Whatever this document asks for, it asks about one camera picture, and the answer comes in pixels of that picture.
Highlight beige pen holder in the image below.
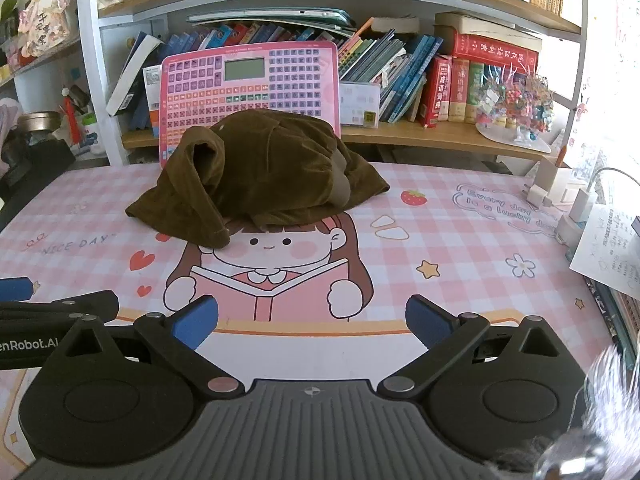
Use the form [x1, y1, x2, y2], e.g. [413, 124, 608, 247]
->
[535, 155, 567, 196]

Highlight thick book with beige pages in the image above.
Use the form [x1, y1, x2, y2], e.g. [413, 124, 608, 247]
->
[434, 11, 543, 41]

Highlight stack of notebooks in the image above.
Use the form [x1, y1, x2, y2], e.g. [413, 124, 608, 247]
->
[586, 280, 640, 358]

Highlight large red book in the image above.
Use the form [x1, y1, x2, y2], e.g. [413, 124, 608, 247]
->
[452, 30, 542, 68]

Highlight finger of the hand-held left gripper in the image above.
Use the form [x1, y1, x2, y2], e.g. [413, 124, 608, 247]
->
[0, 290, 121, 328]
[0, 276, 41, 302]

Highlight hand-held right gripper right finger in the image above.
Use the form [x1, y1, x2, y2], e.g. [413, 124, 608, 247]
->
[376, 294, 587, 397]

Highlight pink cartoon desk mat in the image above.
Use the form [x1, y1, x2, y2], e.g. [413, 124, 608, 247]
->
[0, 160, 618, 471]

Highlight thick dark blue book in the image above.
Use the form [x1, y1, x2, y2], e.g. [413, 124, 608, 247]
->
[106, 31, 166, 117]

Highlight white card box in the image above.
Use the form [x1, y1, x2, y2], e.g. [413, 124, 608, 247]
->
[339, 81, 382, 128]

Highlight white bookshelf with wooden boards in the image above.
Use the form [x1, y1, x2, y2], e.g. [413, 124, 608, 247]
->
[75, 0, 590, 168]

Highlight wall poster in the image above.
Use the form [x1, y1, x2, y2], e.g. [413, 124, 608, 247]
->
[612, 0, 640, 63]

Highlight dark bag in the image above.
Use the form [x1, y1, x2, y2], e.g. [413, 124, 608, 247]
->
[0, 132, 77, 202]

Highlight white cable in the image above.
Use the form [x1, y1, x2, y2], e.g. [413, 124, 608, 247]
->
[586, 166, 640, 198]

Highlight green thick dictionary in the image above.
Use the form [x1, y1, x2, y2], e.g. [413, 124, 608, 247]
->
[465, 62, 484, 123]

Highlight pink learning tablet toy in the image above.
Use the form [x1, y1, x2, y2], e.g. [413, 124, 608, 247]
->
[159, 41, 342, 168]

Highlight teal flat tablet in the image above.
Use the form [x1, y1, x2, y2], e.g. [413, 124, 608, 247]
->
[187, 6, 358, 36]

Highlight brown corduroy pants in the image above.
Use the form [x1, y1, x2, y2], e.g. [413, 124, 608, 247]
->
[124, 109, 391, 250]

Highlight red thick dictionary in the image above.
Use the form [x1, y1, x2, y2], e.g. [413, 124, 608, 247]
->
[419, 55, 453, 128]

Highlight row of thin blue books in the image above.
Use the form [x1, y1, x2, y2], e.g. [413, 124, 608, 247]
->
[165, 17, 445, 124]

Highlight white power adapter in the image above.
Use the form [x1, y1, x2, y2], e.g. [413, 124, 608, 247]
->
[554, 189, 597, 247]

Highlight white phone charger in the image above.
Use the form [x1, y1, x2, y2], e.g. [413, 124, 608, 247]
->
[522, 182, 552, 209]

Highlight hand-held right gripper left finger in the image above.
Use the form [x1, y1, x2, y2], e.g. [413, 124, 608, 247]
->
[41, 294, 247, 397]

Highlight pale cloth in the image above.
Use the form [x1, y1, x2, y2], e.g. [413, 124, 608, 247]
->
[0, 97, 22, 173]

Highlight colourful bead ornament on tray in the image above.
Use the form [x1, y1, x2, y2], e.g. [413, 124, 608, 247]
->
[472, 65, 556, 154]

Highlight white handwritten paper sheet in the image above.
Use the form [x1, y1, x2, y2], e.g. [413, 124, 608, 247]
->
[570, 204, 640, 296]

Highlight pink paper decoration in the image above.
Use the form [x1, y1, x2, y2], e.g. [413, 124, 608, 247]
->
[19, 0, 71, 58]

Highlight brass bowl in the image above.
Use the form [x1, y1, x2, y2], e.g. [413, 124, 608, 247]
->
[16, 111, 63, 135]

